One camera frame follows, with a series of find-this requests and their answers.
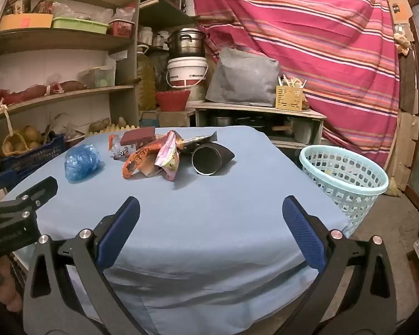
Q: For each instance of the red striped cloth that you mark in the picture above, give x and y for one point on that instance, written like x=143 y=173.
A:
x=317 y=42

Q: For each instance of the grey container in cabinet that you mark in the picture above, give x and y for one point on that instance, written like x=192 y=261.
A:
x=303 y=132

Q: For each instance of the black cardboard tube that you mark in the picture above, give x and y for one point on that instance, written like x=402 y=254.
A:
x=213 y=157

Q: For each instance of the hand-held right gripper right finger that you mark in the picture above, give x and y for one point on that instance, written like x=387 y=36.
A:
x=303 y=233

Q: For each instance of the grey felt bag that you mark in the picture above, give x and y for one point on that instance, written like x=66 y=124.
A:
x=244 y=76

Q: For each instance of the silver foil wrapper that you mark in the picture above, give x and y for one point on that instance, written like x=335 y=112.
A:
x=197 y=140

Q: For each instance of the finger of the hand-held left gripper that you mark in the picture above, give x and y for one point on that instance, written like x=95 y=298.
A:
x=31 y=195
x=0 y=185

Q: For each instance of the maroon scouring sponge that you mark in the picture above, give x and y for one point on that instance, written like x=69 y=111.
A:
x=138 y=136

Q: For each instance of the steel cooking pot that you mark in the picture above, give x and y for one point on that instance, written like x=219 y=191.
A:
x=186 y=43

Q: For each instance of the blue plastic bag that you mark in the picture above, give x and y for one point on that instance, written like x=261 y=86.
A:
x=82 y=162

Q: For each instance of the light blue tablecloth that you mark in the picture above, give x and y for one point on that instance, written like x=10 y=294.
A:
x=202 y=213

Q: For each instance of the yellow cardboard box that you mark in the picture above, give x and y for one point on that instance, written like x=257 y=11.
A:
x=24 y=21

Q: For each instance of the yellow utensil holder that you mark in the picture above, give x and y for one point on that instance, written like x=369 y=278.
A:
x=289 y=99

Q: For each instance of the bundle of chopsticks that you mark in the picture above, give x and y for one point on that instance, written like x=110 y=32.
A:
x=293 y=82

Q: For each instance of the dark blue plastic crate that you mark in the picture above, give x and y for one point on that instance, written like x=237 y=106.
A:
x=38 y=157

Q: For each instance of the wooden shelf unit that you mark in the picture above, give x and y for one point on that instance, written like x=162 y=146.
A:
x=66 y=40

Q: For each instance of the large yellow oil bottle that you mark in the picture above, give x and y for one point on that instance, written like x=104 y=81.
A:
x=146 y=80

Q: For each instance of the cardboard panels on wall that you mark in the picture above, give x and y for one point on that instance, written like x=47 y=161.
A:
x=406 y=146

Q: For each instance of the printed cardboard sheet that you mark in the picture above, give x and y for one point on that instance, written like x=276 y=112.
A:
x=398 y=3

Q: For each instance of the clear plastic container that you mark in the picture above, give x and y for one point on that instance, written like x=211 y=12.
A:
x=97 y=76

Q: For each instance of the sweet potatoes in net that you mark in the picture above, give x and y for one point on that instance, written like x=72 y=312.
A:
x=31 y=92

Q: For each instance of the green plastic tray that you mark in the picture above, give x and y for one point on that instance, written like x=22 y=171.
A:
x=80 y=26

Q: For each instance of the yellow foam egg tray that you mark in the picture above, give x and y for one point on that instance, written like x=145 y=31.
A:
x=122 y=127

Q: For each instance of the person's left hand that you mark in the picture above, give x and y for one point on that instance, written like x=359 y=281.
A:
x=7 y=293

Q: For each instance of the orange snack wrapper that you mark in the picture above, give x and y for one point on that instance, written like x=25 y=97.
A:
x=139 y=158

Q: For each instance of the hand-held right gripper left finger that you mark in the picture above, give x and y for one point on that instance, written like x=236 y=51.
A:
x=118 y=230

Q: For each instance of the small clear candy wrapper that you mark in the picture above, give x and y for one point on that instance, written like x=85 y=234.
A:
x=118 y=150

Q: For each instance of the low wooden cabinet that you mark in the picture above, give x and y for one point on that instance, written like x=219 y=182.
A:
x=262 y=109

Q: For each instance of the black pot in cabinet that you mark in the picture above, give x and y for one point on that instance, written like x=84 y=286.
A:
x=251 y=122

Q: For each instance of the light blue plastic basket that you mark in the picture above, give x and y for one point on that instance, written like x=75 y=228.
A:
x=356 y=199

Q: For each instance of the small red mesh basket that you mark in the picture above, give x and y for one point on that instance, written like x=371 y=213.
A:
x=121 y=29

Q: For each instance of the white plastic bucket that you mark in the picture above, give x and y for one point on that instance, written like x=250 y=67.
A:
x=186 y=71

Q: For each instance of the pink patterned snack wrapper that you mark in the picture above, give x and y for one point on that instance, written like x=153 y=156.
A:
x=169 y=157

